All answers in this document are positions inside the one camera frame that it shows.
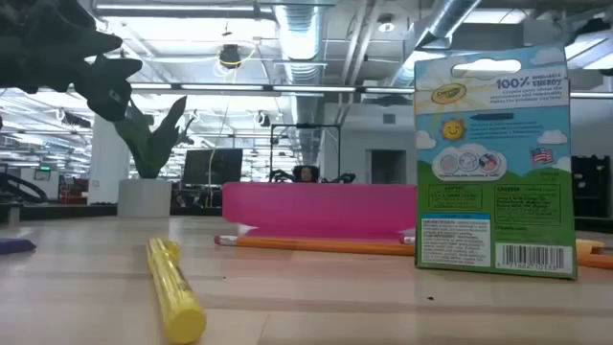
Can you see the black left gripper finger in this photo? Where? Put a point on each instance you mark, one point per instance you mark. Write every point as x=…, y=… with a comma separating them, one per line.
x=72, y=48
x=107, y=91

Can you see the purple eraser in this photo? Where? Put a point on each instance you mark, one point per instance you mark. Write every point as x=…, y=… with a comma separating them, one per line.
x=14, y=246

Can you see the yellow highlighter marker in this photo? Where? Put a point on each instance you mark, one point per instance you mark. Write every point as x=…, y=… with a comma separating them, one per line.
x=177, y=297

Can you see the pink plastic pencil box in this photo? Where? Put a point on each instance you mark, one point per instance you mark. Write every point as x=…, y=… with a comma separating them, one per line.
x=316, y=206

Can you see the Crayola crayon box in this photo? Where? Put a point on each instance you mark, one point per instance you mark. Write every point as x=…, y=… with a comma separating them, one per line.
x=493, y=191

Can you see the black background robot arm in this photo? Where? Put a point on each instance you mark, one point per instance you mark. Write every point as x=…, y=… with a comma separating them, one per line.
x=280, y=177
x=340, y=178

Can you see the green snake plant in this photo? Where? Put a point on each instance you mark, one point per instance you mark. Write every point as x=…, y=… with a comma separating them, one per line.
x=151, y=148

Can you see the white building column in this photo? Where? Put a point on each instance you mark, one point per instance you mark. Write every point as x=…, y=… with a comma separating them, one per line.
x=107, y=163

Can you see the green exit sign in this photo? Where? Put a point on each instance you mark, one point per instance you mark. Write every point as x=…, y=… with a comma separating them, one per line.
x=44, y=168

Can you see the red tool cart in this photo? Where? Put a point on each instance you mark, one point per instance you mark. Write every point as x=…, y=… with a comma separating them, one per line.
x=74, y=191

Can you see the white round planter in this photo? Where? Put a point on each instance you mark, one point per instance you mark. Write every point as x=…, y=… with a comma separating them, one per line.
x=143, y=197

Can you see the black ceiling-hung device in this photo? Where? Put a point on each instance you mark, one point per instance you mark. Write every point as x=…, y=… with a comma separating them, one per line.
x=230, y=56

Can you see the black computer monitor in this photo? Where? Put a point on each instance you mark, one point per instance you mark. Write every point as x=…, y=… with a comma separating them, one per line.
x=213, y=167

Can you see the person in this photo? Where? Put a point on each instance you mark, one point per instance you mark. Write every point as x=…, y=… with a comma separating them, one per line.
x=306, y=173

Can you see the black storage cabinet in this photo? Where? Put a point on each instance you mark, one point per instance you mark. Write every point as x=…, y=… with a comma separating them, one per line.
x=591, y=187

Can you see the black table frame rail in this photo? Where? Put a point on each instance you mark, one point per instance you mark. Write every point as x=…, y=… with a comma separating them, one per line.
x=72, y=211

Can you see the silver ventilation duct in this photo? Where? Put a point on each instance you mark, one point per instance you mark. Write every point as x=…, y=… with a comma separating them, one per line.
x=299, y=43

